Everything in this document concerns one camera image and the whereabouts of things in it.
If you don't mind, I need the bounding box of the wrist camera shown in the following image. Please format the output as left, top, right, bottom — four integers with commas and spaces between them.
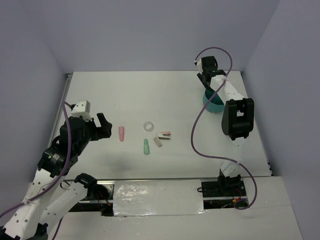
71, 100, 92, 122
193, 59, 203, 73

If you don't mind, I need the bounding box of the pink translucent pen cap tube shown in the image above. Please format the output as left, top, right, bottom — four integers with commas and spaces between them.
118, 126, 125, 142

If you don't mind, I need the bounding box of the silver foil cover plate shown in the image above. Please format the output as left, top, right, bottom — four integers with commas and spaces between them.
113, 179, 205, 217

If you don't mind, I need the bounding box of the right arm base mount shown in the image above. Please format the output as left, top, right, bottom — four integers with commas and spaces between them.
197, 174, 249, 210

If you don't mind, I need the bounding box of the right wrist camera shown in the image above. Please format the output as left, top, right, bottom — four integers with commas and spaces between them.
193, 59, 203, 73

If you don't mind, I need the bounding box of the clear tape roll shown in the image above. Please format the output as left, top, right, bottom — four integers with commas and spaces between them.
143, 121, 154, 132

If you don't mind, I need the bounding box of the purple cable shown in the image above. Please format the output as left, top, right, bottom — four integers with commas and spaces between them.
0, 101, 76, 240
191, 46, 258, 211

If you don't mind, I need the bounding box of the aluminium table edge rail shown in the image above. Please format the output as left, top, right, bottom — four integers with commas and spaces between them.
49, 73, 73, 143

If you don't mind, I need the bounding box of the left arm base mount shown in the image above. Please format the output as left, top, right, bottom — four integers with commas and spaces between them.
69, 173, 114, 217

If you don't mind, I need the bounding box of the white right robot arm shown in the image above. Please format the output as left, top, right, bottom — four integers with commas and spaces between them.
194, 56, 255, 178

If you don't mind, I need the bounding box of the grey eraser block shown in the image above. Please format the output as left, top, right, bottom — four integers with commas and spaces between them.
153, 137, 162, 148

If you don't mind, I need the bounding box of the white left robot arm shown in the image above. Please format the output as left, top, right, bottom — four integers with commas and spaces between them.
0, 113, 112, 240

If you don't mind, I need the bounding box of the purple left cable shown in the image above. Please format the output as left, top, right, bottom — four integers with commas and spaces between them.
0, 101, 76, 240

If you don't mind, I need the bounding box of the pink white stapler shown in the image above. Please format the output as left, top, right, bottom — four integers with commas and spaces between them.
157, 131, 171, 140

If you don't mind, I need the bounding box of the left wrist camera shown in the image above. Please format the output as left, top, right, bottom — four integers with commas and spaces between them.
71, 100, 92, 122

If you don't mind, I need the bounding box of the teal round divided container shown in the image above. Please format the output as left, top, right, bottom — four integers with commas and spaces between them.
202, 89, 225, 113

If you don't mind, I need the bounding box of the green glue stick tube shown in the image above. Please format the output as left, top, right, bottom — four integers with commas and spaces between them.
143, 138, 150, 155

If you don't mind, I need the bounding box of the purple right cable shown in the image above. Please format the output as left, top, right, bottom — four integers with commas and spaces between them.
191, 46, 258, 211

